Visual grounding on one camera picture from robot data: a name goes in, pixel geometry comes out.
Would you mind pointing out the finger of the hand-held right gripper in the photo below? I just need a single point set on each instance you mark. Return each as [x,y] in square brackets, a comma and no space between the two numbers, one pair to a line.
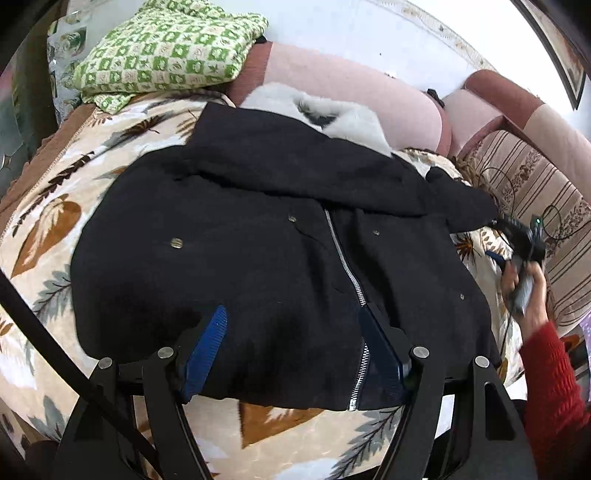
[497,259]

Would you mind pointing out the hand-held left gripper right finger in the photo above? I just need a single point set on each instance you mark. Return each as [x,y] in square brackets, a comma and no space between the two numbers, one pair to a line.
[378,341]

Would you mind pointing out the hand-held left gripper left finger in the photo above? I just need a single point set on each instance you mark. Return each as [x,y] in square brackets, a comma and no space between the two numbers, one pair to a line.
[207,346]

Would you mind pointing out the black coat with fur collar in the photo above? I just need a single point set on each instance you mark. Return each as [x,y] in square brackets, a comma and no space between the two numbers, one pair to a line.
[258,249]

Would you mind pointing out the person's right hand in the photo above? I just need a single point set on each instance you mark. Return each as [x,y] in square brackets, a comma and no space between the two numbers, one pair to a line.
[538,304]

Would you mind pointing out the pink sofa back cushion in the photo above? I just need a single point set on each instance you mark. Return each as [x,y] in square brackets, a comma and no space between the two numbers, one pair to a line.
[475,110]
[351,87]

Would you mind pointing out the black sofa clip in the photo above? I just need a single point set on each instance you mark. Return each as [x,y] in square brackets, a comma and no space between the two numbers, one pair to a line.
[434,96]
[262,39]

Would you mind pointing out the leaf print blanket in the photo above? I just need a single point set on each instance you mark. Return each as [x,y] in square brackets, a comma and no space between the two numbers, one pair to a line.
[60,221]

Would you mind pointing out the green patterned cloth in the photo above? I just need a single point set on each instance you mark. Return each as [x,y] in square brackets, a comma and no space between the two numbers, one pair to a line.
[171,50]

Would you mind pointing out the dark framed wall picture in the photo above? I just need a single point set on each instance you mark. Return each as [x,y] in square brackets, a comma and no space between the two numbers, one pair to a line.
[570,69]

